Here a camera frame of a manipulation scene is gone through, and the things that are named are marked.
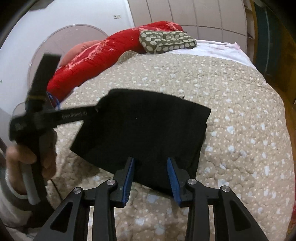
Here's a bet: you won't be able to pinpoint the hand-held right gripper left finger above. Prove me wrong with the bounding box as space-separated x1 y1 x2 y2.
32 157 136 241

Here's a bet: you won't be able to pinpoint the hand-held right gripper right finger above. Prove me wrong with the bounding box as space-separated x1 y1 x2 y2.
167 157 270 241

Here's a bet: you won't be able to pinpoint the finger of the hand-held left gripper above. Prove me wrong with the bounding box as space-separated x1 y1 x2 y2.
87 104 102 120

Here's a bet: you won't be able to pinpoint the black pants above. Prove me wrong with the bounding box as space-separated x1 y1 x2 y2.
70 89 212 200

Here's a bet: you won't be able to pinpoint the person's left hand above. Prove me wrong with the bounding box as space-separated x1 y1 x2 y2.
5 132 58 193

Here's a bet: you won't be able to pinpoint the red quilt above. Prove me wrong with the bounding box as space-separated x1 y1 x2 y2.
46 21 184 102

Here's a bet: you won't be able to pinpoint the pink pillow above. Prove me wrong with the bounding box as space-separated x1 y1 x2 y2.
60 40 102 67

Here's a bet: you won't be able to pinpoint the round pale headboard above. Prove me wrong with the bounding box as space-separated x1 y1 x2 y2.
28 25 110 81

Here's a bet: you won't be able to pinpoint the beige spotted bedspread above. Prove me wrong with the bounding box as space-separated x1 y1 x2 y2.
45 52 293 241

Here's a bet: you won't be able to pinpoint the green spotted pillow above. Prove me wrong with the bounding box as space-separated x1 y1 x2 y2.
139 30 197 55

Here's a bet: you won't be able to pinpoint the white wardrobe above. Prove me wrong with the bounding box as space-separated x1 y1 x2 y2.
127 0 249 43

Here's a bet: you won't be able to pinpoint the teal door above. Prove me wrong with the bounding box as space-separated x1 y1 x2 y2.
254 0 285 77

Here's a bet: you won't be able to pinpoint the blue lanyard cord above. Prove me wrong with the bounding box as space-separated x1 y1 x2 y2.
46 91 61 109

